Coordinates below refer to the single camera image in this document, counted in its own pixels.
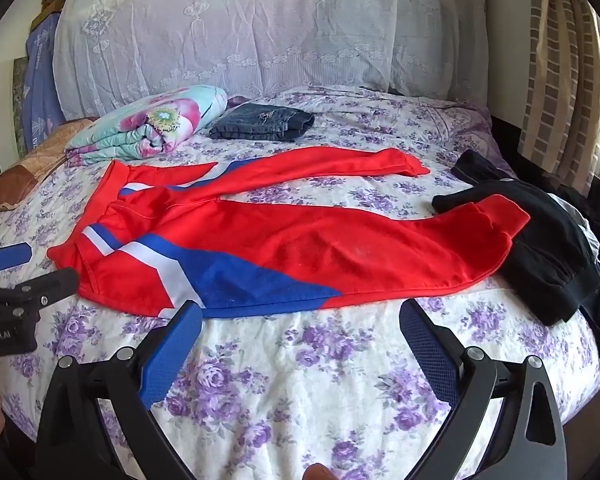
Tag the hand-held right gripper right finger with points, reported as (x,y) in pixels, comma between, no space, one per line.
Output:
(430,355)

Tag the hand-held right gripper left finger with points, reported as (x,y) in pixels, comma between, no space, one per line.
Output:
(172,355)

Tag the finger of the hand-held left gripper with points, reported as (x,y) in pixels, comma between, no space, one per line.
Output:
(45,285)
(10,256)

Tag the red and blue pants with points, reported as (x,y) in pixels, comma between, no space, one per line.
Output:
(280,240)

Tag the person's right hand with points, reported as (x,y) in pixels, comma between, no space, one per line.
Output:
(320,472)

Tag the brown pillow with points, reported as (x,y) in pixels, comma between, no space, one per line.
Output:
(25,170)

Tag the bed with purple floral sheet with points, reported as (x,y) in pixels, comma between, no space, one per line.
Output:
(305,385)

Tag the black clothing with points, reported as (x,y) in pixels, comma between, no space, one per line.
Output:
(545,250)

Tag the green framed picture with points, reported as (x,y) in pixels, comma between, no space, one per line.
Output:
(20,90)

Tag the blue hanging cloth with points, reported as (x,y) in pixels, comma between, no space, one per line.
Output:
(40,85)

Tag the folded floral blanket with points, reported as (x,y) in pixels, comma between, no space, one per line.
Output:
(145,130)

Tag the grey garment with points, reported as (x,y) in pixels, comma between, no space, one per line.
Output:
(587,232)

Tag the folded blue jeans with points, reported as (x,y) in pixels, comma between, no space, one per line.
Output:
(260,122)

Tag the small purple cloth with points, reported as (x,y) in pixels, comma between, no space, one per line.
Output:
(239,101)

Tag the beige checked curtain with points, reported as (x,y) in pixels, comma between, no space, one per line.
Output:
(560,85)

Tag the white lace headboard cover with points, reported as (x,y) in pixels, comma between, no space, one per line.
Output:
(255,35)

